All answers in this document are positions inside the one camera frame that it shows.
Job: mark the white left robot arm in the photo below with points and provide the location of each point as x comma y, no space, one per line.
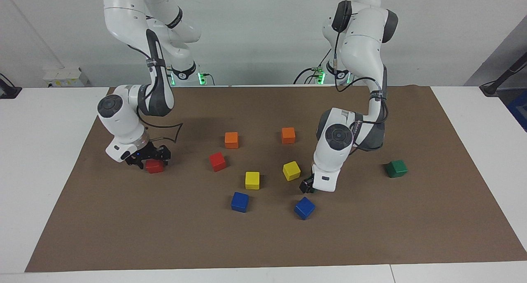
337,159

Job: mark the black stand foot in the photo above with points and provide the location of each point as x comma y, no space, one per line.
9,91

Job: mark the white box with yellow labels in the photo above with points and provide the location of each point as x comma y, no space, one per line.
66,77

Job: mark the blue plastic crate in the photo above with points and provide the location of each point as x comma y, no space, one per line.
519,110

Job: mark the brown paper mat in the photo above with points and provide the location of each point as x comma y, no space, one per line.
263,242

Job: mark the red wooden block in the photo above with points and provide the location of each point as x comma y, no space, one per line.
217,161
155,166

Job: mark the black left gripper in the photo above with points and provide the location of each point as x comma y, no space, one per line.
307,185

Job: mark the green lit base connector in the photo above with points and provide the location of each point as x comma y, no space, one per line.
201,78
318,74

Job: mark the orange wooden block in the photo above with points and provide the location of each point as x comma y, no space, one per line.
288,135
232,139

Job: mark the blue wooden block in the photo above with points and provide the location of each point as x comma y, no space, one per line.
304,207
239,201

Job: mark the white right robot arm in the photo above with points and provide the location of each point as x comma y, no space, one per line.
123,122

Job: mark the yellow wooden block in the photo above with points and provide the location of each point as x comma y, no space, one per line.
252,180
291,170

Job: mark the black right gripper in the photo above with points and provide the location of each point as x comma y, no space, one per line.
150,151

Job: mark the black slanted stand pole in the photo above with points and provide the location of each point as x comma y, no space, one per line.
500,79

